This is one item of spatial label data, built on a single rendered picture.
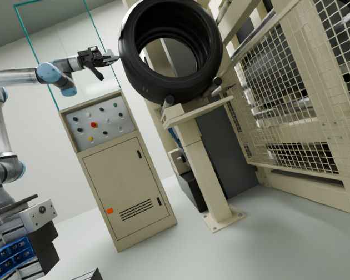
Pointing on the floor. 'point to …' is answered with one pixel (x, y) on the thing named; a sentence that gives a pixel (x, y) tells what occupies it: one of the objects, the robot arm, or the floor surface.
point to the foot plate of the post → (223, 220)
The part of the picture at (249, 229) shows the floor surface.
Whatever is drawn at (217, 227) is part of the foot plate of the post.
